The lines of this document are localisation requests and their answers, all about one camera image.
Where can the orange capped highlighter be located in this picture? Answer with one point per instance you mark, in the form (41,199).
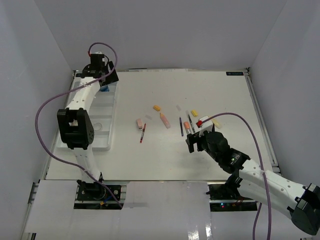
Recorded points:
(187,127)

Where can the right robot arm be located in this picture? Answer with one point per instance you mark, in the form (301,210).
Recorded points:
(248,178)

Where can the yellow cap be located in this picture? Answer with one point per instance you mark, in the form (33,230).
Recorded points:
(157,108)
(194,113)

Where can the clear pen cap right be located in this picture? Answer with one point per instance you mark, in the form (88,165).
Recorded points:
(178,107)

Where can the black logo sticker right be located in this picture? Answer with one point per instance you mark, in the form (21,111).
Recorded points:
(234,73)

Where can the black gel pen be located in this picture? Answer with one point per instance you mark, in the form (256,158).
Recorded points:
(190,121)

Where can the yellow cap right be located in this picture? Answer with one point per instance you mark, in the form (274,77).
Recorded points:
(194,113)

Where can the pink mini stapler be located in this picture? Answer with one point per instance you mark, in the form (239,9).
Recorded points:
(140,124)

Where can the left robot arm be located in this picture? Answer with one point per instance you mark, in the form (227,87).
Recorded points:
(75,126)

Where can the small clear tape roll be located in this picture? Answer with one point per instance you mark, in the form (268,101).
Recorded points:
(97,126)

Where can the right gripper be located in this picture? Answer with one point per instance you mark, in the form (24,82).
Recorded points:
(196,138)

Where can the blue cleaning gel jar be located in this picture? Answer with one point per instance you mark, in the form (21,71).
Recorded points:
(104,88)

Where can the red gel pen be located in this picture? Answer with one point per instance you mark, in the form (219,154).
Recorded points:
(143,132)

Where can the white compartment tray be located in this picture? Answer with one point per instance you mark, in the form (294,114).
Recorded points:
(102,110)

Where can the pink highlighter uncapped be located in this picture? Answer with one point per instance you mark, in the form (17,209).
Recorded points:
(165,120)

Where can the aluminium table rail right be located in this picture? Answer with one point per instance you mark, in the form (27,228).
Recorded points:
(267,142)

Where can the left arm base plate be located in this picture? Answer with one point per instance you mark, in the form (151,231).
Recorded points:
(92,196)

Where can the purple gel pen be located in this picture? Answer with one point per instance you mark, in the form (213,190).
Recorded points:
(181,126)

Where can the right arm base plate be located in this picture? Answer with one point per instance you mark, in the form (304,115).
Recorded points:
(224,196)

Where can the yellow cap left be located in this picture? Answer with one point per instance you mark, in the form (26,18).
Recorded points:
(157,108)

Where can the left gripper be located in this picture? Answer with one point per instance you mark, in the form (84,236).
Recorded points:
(113,78)

